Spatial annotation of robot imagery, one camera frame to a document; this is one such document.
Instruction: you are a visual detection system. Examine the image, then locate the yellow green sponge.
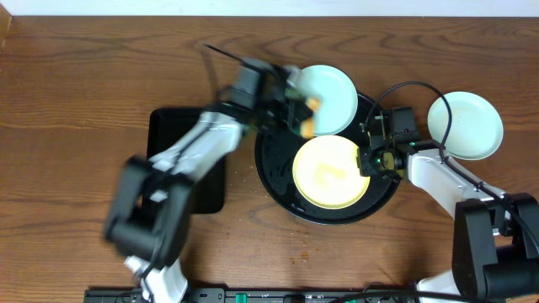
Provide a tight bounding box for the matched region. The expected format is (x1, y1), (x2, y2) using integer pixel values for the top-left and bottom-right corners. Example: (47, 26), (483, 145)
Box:
(300, 97), (320, 139)

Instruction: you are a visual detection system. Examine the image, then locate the yellow plate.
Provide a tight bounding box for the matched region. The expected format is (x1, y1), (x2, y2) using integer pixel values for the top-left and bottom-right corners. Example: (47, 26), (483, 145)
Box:
(292, 136), (371, 210)

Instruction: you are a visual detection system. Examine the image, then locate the light blue plate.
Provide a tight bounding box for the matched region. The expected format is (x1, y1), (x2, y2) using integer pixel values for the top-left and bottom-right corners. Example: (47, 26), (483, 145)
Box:
(444, 91), (504, 161)
(297, 65), (358, 136)

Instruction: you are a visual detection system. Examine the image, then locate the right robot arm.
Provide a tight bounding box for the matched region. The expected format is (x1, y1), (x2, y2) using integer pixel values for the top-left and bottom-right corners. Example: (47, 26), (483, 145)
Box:
(357, 141), (538, 300)

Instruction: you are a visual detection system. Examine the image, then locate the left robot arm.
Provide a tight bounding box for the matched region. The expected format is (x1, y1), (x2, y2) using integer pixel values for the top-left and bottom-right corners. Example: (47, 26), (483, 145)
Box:
(104, 65), (312, 302)

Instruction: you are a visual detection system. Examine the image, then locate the black round tray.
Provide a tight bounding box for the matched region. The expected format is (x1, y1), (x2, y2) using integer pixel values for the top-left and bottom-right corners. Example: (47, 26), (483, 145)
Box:
(254, 95), (399, 225)

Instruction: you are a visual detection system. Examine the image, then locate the black rectangular tray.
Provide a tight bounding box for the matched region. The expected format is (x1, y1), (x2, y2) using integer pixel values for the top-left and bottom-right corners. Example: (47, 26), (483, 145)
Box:
(147, 108), (226, 215)

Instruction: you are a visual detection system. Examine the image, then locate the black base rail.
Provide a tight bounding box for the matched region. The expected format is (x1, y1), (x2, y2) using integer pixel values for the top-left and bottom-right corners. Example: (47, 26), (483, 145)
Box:
(83, 285), (422, 303)

